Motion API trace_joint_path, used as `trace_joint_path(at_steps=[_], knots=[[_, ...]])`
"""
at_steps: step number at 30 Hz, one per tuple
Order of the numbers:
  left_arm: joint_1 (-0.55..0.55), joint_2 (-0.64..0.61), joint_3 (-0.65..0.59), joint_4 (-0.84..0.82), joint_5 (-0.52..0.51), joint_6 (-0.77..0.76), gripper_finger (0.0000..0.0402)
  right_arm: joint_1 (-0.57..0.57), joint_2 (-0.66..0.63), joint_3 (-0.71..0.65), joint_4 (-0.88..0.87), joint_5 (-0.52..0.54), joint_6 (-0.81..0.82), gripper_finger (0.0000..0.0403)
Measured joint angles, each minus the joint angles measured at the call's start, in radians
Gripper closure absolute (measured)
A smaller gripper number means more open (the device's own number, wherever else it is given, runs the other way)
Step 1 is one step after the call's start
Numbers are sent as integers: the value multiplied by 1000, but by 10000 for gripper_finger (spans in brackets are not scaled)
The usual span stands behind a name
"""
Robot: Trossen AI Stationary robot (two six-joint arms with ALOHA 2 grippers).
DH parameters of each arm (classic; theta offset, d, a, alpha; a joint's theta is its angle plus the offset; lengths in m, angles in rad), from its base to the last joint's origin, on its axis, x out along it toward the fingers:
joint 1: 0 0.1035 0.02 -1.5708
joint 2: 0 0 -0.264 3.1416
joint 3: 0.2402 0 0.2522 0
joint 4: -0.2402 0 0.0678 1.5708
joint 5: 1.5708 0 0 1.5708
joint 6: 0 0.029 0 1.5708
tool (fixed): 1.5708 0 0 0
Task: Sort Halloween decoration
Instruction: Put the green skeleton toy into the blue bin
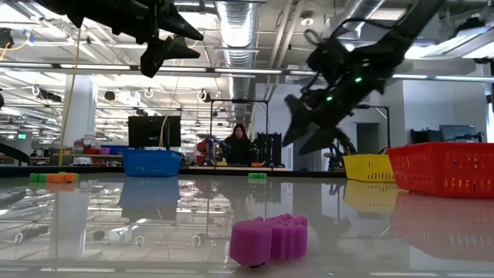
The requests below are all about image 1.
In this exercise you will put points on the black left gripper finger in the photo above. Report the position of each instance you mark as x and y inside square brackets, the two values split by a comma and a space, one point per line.
[177, 25]
[158, 56]

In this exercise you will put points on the black monitor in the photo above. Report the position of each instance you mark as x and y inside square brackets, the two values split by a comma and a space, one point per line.
[154, 131]

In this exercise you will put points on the dark computer monitor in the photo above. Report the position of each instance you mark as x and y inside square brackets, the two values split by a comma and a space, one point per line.
[459, 133]
[424, 137]

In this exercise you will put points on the long white light bar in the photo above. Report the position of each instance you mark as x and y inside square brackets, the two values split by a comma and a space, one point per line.
[251, 71]

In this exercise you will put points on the blue background bin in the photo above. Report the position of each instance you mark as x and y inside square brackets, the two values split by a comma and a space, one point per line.
[116, 148]

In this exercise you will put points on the wooden background desk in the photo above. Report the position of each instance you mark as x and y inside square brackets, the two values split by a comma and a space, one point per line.
[278, 168]

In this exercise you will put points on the wooden shelf board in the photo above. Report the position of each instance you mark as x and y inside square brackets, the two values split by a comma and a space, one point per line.
[88, 155]

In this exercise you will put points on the grey door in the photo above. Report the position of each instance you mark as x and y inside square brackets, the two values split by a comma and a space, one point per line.
[314, 162]
[368, 137]

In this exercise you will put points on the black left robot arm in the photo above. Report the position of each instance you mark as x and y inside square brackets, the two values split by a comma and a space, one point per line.
[54, 4]

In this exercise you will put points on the black background robot arm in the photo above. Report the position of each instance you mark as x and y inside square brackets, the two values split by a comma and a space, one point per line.
[335, 160]

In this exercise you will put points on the red plastic object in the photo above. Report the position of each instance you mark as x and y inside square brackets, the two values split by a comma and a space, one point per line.
[200, 148]

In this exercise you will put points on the round smoke detector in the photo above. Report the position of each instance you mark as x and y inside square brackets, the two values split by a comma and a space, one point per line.
[306, 21]

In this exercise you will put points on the orange Halloween toy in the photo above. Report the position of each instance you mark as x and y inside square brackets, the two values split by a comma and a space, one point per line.
[61, 178]

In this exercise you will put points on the black metal frame stand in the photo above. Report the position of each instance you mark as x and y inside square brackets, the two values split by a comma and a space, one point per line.
[239, 100]
[380, 107]

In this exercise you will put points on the black ceiling box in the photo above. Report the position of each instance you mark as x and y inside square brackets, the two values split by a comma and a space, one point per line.
[5, 38]

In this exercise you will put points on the purple Halloween toy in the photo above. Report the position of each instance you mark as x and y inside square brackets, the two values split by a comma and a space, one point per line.
[266, 239]

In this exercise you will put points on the blue plastic basket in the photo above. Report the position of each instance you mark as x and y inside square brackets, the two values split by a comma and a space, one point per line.
[152, 164]

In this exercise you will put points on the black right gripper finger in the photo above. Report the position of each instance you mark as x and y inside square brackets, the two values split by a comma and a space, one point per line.
[320, 141]
[299, 123]

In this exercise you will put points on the black slotted rack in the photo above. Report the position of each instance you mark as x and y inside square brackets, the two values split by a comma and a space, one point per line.
[272, 148]

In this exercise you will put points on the person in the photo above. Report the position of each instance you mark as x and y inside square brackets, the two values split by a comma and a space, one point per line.
[239, 148]

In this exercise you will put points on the red plastic basket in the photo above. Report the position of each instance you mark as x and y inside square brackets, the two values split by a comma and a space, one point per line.
[444, 170]

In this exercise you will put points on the yellow plastic basket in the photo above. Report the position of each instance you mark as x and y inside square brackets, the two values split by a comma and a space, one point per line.
[366, 168]

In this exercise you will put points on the ribbed silver ventilation duct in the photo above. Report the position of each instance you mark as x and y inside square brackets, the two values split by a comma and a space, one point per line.
[237, 31]

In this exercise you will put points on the white square column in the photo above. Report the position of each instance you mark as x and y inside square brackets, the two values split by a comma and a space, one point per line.
[79, 123]

